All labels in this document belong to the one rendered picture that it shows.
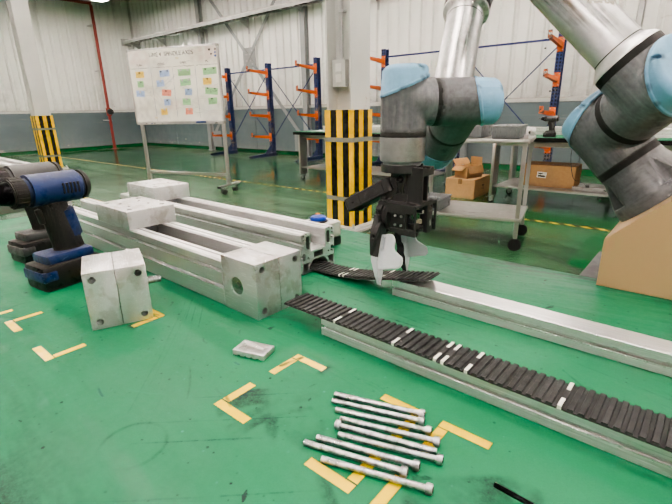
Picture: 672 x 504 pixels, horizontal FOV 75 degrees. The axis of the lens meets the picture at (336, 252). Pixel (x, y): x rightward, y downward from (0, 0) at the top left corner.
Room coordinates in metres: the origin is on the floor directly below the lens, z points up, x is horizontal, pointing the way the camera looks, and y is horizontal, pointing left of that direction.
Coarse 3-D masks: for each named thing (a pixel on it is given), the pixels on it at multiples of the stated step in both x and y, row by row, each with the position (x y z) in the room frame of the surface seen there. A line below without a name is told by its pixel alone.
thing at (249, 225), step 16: (176, 208) 1.15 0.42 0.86; (192, 208) 1.12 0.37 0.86; (208, 208) 1.18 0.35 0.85; (224, 208) 1.13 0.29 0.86; (240, 208) 1.11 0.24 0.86; (192, 224) 1.11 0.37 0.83; (208, 224) 1.06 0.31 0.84; (224, 224) 1.03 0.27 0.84; (240, 224) 0.97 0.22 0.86; (256, 224) 0.94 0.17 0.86; (272, 224) 1.01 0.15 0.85; (288, 224) 0.97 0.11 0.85; (304, 224) 0.94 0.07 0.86; (320, 224) 0.93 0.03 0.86; (256, 240) 0.94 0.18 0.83; (272, 240) 0.90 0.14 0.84; (288, 240) 0.88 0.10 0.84; (304, 240) 0.85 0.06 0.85; (320, 240) 0.91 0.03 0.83; (304, 256) 0.85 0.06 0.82; (320, 256) 0.89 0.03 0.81; (304, 272) 0.85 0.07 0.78
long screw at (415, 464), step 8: (320, 440) 0.36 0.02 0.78; (328, 440) 0.36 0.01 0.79; (336, 440) 0.36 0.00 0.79; (352, 448) 0.35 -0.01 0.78; (360, 448) 0.35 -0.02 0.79; (368, 448) 0.35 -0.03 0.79; (376, 456) 0.34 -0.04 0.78; (384, 456) 0.34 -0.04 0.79; (392, 456) 0.34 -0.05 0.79; (408, 464) 0.33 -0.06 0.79; (416, 464) 0.32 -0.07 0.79
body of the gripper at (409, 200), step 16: (400, 176) 0.75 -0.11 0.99; (416, 176) 0.71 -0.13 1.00; (400, 192) 0.73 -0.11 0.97; (416, 192) 0.71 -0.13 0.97; (384, 208) 0.73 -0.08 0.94; (400, 208) 0.71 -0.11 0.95; (416, 208) 0.69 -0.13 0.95; (432, 208) 0.74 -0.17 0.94; (384, 224) 0.73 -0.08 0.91; (400, 224) 0.72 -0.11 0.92; (416, 224) 0.70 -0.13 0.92; (432, 224) 0.74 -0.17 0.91
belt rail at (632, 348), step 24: (408, 288) 0.71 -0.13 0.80; (432, 288) 0.69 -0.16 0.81; (456, 288) 0.69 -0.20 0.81; (456, 312) 0.65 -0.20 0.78; (480, 312) 0.63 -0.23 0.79; (504, 312) 0.60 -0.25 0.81; (528, 312) 0.59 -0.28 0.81; (552, 312) 0.59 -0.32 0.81; (552, 336) 0.56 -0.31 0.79; (576, 336) 0.54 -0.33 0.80; (600, 336) 0.52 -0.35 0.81; (624, 336) 0.51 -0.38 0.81; (648, 336) 0.51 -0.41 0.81; (624, 360) 0.50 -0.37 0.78; (648, 360) 0.49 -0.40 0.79
